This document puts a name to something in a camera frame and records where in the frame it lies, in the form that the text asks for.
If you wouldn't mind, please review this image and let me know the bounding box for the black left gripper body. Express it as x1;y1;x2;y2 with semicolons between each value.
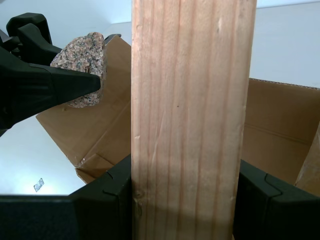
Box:
0;35;22;55

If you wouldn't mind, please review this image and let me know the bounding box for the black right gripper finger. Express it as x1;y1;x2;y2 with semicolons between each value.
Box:
233;159;320;240
0;153;133;240

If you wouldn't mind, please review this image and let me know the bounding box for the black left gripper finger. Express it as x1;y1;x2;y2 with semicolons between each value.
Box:
5;13;64;67
0;46;101;137

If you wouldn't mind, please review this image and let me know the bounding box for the speckled pinkish granite rock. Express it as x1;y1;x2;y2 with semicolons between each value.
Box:
49;31;109;110

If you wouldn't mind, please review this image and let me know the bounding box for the light wooden block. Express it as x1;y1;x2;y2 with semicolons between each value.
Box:
130;0;258;240

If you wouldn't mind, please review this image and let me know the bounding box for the brown cardboard box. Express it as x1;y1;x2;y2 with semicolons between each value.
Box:
36;34;320;198

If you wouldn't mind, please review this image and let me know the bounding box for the grey tape square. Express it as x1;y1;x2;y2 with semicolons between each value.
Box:
33;177;45;193

